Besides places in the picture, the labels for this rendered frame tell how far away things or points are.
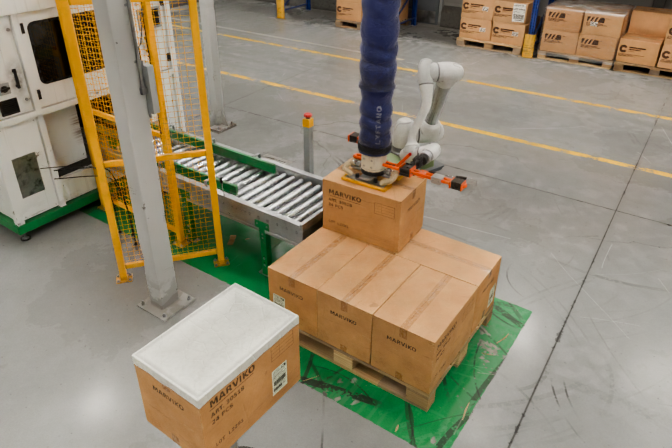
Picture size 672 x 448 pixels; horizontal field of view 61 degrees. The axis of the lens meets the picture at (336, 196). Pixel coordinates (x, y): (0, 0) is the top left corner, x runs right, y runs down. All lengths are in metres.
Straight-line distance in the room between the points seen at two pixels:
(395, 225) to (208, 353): 1.71
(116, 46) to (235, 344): 1.85
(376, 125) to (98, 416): 2.40
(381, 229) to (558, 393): 1.48
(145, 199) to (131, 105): 0.63
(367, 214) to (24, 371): 2.41
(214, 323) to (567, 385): 2.31
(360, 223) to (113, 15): 1.97
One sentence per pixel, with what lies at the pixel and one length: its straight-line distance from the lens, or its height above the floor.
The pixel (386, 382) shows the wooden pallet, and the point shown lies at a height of 0.02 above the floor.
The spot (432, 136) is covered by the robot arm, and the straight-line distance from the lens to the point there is 4.52.
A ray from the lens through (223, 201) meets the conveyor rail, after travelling 4.54.
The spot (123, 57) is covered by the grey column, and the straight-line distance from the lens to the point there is 3.58.
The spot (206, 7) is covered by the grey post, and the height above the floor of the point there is 1.45.
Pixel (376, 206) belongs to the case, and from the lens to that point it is 3.79.
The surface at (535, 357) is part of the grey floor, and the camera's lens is 4.13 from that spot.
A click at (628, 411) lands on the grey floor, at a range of 4.02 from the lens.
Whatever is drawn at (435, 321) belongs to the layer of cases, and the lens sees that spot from 3.39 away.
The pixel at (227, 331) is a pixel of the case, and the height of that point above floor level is 1.02.
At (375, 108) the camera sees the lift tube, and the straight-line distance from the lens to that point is 3.62.
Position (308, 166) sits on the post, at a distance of 4.93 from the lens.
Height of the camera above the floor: 2.76
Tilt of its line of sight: 29 degrees down
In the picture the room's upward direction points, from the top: straight up
